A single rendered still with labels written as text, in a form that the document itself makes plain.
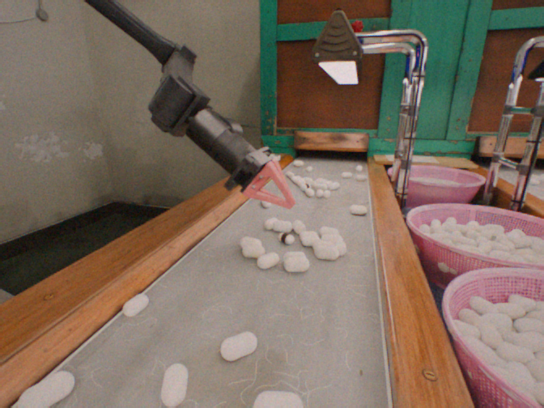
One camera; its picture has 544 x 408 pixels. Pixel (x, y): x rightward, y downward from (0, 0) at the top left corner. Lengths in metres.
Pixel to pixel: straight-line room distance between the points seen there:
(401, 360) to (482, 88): 1.19
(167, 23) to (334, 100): 1.59
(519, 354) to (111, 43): 2.87
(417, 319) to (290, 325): 0.13
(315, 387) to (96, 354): 0.22
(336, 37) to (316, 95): 0.81
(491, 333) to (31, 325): 0.48
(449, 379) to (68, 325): 0.36
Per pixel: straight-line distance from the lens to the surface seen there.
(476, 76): 1.38
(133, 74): 2.78
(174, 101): 0.51
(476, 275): 0.48
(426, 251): 0.59
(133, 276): 0.46
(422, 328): 0.36
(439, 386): 0.31
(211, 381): 0.32
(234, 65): 2.31
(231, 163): 0.47
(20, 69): 2.71
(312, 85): 1.35
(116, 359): 0.37
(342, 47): 0.54
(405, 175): 0.77
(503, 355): 0.41
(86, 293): 0.43
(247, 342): 0.32
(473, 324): 0.44
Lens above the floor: 0.98
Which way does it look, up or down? 18 degrees down
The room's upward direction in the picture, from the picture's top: straight up
